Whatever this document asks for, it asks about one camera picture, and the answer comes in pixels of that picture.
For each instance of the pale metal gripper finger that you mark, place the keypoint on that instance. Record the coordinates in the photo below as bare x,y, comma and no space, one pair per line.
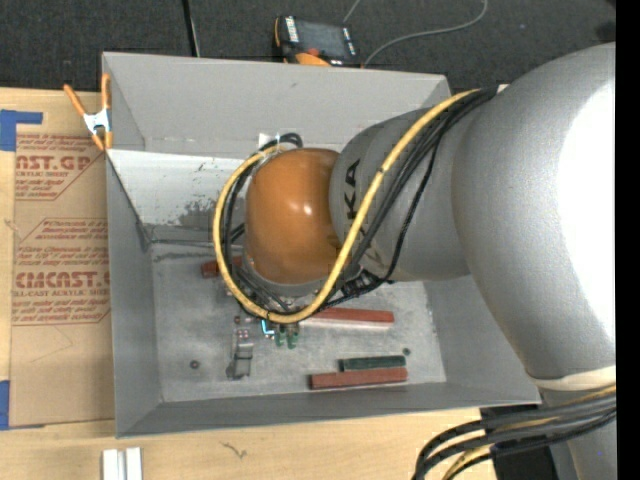
244,344
240,369

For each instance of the red-brown flat block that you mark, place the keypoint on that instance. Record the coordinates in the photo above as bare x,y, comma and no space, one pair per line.
360,315
210,269
357,378

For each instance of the dark green flat block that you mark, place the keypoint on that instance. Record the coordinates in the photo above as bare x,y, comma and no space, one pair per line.
372,363

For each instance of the brown cardboard board red print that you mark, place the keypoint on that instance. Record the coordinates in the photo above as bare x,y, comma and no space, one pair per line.
55,268

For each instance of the grey metal bin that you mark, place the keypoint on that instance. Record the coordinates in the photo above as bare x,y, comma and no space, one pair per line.
190,93

